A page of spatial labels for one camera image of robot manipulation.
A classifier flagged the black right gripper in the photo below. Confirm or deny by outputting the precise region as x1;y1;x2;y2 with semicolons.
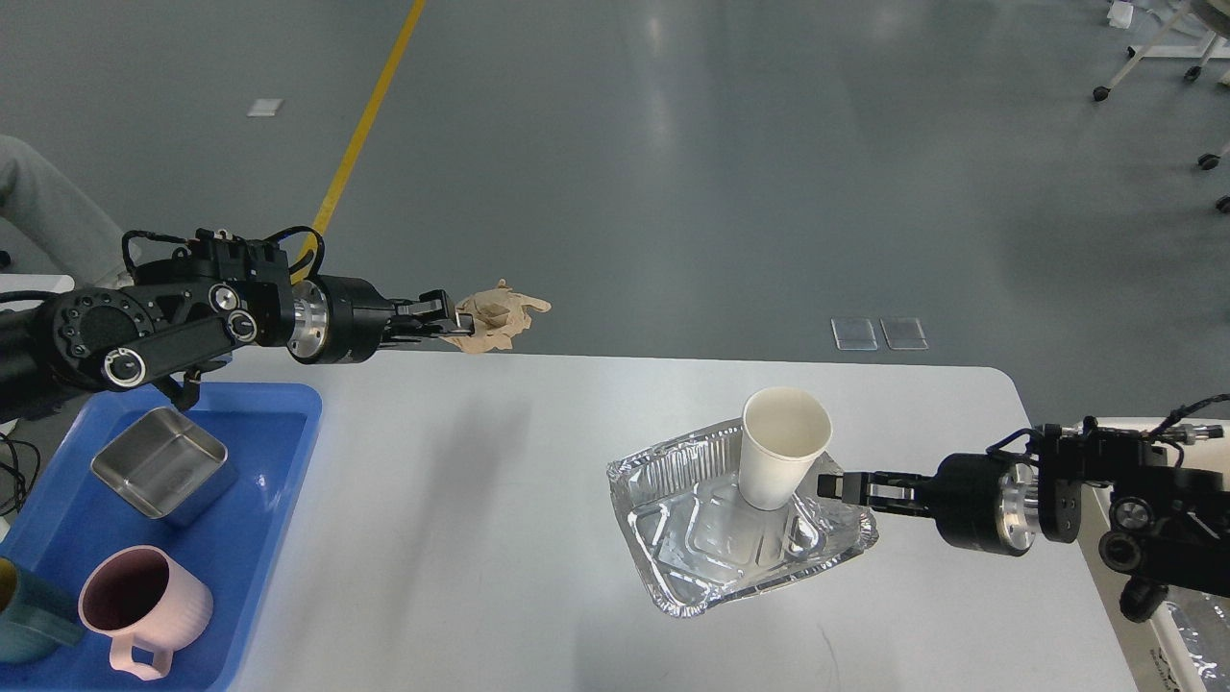
817;454;1041;557

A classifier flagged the pink plastic mug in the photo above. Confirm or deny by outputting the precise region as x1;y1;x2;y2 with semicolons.
76;546;214;680

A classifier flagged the aluminium foil tray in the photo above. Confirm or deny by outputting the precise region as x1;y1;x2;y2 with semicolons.
606;419;879;618

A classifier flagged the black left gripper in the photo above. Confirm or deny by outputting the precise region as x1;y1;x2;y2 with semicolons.
287;275;475;364

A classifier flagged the black wheeled chair base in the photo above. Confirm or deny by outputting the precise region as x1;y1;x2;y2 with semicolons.
1197;139;1230;213

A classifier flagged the teal mug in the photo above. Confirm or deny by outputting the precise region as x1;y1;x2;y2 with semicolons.
1;557;86;664

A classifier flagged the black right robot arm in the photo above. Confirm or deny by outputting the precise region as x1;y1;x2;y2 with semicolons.
817;393;1229;623

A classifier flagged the stainless steel rectangular tray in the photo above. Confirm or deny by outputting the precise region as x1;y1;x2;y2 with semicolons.
89;408;240;529

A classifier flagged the white bin right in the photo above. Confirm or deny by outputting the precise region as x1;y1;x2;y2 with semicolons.
1076;417;1230;692

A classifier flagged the brown paper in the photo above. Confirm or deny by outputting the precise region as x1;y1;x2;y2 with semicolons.
444;279;554;354

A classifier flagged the white paper cup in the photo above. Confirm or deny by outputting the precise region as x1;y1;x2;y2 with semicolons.
738;386;834;509

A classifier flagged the blue plastic tray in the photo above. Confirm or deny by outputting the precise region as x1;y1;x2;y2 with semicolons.
1;383;322;691

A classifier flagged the person in white clothes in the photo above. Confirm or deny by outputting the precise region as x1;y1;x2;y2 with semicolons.
1;135;133;289

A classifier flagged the white wheeled cart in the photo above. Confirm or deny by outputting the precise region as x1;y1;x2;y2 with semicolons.
1091;1;1229;104

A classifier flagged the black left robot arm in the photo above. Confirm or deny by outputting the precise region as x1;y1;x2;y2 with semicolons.
1;225;474;422

